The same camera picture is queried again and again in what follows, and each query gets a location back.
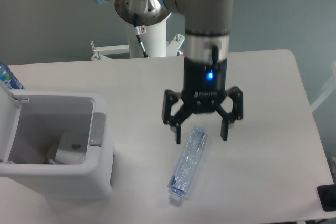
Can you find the crushed clear plastic bottle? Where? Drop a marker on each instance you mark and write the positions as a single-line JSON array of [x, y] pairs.
[[187, 165]]

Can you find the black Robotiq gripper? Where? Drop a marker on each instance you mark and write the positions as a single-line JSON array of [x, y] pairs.
[[204, 87]]

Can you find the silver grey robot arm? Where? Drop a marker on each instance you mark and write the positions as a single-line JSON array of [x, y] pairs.
[[207, 29]]

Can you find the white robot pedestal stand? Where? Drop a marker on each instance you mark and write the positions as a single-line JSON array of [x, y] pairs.
[[145, 25]]

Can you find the white open trash can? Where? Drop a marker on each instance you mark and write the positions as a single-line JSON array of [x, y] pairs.
[[32, 120]]

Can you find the black clamp at table edge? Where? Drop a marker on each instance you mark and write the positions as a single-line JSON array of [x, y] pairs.
[[327, 197]]

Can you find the white plastic wrapper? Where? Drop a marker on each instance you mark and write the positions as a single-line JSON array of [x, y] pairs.
[[72, 148]]

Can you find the white trash in bin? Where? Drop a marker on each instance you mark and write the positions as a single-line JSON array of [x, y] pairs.
[[51, 155]]

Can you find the blue labelled water bottle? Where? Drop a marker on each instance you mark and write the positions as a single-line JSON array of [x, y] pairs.
[[9, 79]]

